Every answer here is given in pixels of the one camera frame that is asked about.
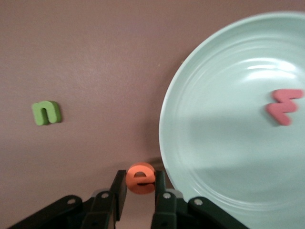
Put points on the orange foam letter e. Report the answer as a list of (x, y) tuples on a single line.
[(133, 183)]

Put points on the pale green plate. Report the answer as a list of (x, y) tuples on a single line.
[(226, 143)]

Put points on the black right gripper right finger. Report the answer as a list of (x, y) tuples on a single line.
[(164, 207)]

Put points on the pink foam letter m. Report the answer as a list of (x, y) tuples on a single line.
[(283, 107)]

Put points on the brown table cover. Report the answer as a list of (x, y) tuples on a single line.
[(71, 47)]

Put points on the green foam letter n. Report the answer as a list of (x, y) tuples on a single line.
[(38, 114)]

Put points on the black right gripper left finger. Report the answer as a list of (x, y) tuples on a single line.
[(102, 207)]

